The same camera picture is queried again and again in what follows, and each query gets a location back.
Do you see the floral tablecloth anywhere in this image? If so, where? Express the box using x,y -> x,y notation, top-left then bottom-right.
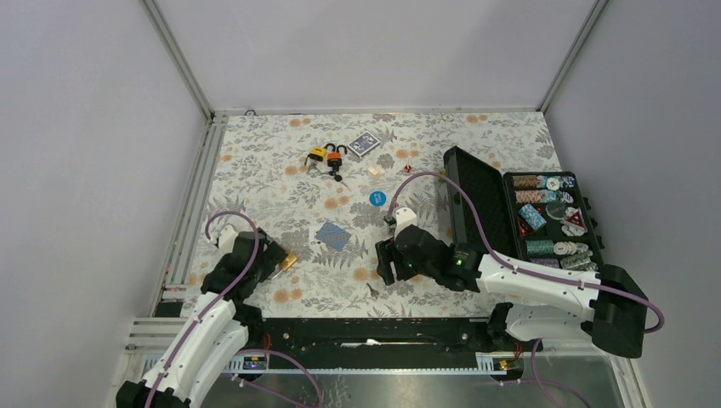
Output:
182,112 -> 561,318

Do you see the black poker chip case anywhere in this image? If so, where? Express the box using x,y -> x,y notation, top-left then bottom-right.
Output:
444,146 -> 604,271

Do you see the translucent small cube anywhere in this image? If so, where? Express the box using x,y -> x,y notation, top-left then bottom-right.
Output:
367,167 -> 385,178

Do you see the blue playing card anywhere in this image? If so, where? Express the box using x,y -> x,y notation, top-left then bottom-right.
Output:
314,222 -> 351,252

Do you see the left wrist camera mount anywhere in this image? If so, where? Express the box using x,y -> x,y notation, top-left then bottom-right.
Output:
215,224 -> 238,257

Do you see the orange padlock with key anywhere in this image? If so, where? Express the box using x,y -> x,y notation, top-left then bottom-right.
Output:
325,143 -> 348,182

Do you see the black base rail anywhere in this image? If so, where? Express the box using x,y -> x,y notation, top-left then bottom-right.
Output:
211,314 -> 545,371

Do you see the brass padlock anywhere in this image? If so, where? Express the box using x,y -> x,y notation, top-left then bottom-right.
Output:
275,252 -> 298,275

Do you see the small padlock key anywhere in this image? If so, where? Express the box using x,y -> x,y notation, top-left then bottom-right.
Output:
366,283 -> 379,299

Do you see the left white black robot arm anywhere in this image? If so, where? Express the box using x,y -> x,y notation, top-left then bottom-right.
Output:
115,227 -> 288,407

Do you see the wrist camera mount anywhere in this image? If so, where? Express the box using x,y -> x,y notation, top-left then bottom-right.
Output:
215,224 -> 238,257
392,207 -> 417,238

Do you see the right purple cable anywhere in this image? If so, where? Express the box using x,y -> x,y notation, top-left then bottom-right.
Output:
385,171 -> 666,334

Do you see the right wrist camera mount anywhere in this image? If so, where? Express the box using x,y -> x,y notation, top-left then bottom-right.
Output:
392,207 -> 417,238

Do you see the blue playing card deck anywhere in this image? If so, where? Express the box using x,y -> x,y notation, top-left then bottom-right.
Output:
347,132 -> 380,158

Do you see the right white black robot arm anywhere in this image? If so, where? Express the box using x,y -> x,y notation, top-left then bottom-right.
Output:
375,225 -> 647,359

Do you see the blue round poker chip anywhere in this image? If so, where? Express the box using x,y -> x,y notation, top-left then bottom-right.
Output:
369,190 -> 387,207

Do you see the yellow padlock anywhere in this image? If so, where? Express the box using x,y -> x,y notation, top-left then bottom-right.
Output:
304,146 -> 327,167

